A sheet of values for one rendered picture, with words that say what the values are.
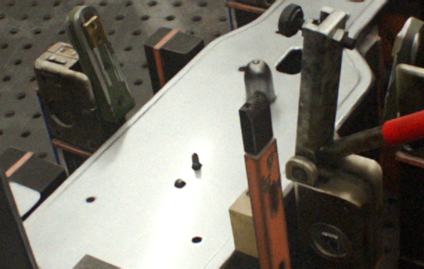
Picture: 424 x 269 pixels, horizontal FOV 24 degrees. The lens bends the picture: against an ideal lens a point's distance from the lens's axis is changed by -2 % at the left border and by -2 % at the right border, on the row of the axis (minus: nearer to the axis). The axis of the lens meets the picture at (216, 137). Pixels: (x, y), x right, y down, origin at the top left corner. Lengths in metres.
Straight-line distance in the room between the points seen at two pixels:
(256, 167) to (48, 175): 0.36
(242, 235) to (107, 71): 0.31
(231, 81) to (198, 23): 0.69
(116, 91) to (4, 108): 0.61
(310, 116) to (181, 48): 0.39
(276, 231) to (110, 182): 0.24
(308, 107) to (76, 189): 0.29
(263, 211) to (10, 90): 1.00
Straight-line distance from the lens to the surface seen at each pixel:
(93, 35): 1.09
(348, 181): 0.91
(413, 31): 1.00
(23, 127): 1.66
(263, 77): 1.07
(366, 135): 0.86
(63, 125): 1.19
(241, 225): 0.88
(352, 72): 1.13
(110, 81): 1.12
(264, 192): 0.80
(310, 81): 0.84
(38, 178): 1.09
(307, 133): 0.88
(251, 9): 1.40
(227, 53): 1.18
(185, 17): 1.84
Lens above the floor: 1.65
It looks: 38 degrees down
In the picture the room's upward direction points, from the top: 9 degrees counter-clockwise
